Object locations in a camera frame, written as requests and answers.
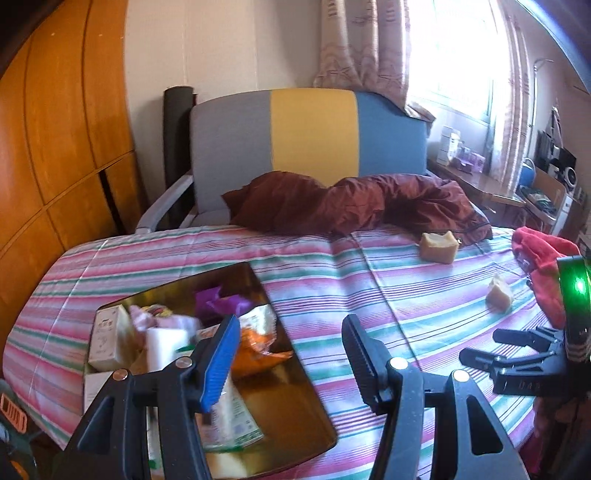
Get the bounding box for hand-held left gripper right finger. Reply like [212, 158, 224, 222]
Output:
[342, 315, 527, 480]

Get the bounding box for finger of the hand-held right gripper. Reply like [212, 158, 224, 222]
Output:
[459, 347, 563, 371]
[492, 325, 563, 350]

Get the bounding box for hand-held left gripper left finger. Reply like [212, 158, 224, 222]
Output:
[65, 315, 241, 480]

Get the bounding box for orange snack packet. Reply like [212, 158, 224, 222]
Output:
[231, 305, 294, 379]

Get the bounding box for green yellow packet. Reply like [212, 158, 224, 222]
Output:
[198, 369, 266, 450]

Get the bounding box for purple packet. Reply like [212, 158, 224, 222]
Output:
[194, 286, 259, 319]

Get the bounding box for gold tin tray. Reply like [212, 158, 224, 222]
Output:
[83, 261, 339, 478]

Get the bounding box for cream printed box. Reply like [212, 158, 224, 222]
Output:
[88, 305, 139, 372]

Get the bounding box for small white box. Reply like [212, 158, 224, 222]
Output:
[84, 369, 116, 411]

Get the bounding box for small beige block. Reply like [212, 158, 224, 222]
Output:
[485, 274, 515, 313]

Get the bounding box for red cloth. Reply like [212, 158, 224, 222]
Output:
[512, 226, 583, 328]

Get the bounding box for striped bedsheet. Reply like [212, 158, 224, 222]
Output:
[2, 224, 568, 480]

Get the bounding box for large beige torn block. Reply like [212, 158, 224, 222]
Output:
[419, 231, 460, 265]

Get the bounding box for cardboard box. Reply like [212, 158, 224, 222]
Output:
[526, 166, 568, 217]

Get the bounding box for blue container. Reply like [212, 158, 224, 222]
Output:
[519, 158, 539, 190]

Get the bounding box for wooden desk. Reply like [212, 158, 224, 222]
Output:
[427, 157, 527, 217]

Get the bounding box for maroon quilt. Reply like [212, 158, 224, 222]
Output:
[222, 171, 492, 245]

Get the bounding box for black device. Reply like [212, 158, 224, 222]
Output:
[536, 106, 578, 176]

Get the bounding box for purple desk items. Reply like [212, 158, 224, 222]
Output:
[455, 150, 488, 174]

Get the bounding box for white boxes on desk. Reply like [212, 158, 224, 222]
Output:
[436, 127, 462, 167]

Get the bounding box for patterned beige curtain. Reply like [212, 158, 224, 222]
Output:
[313, 0, 437, 121]
[485, 28, 539, 185]

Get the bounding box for orange grille object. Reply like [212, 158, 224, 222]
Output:
[0, 392, 28, 432]

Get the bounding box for black rolled mat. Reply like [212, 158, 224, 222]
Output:
[163, 85, 199, 227]

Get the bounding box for wooden wardrobe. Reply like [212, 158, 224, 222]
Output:
[0, 0, 148, 342]

